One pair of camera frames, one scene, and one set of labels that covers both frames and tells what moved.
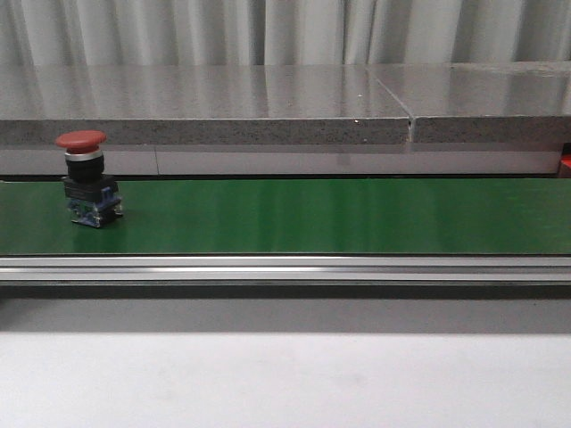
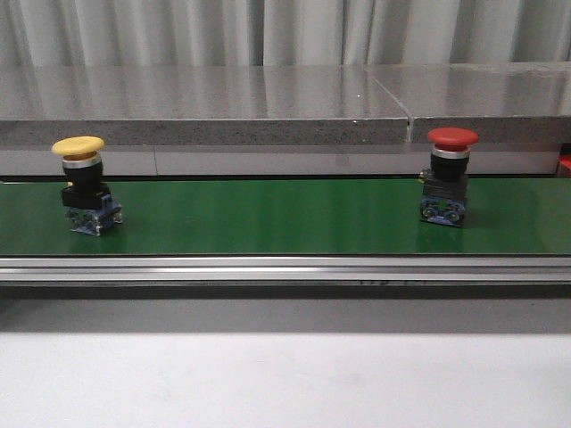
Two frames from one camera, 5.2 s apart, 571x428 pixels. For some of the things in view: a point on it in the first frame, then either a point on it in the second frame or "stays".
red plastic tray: (565, 169) stays
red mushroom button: (91, 195) to (445, 184)
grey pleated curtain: (281, 32) stays
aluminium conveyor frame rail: (285, 267) stays
